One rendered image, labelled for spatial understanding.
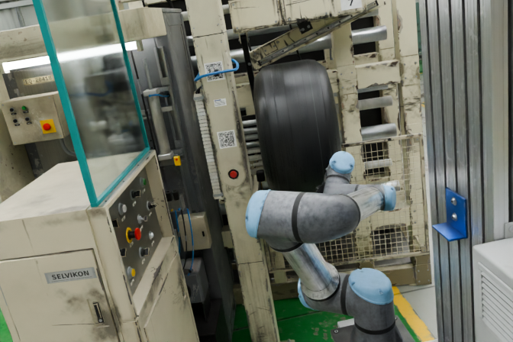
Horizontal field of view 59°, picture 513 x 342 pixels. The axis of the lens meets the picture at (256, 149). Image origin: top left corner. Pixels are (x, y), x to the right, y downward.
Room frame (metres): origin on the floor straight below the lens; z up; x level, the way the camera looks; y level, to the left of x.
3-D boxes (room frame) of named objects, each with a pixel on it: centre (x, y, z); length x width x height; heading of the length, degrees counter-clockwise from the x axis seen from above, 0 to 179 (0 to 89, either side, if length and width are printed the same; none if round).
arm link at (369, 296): (1.12, -0.25, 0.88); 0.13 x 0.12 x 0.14; 59
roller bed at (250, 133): (2.33, 0.04, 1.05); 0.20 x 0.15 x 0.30; 85
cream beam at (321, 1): (2.22, -0.30, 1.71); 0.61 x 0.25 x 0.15; 85
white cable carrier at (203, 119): (1.91, 0.20, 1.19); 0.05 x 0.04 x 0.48; 175
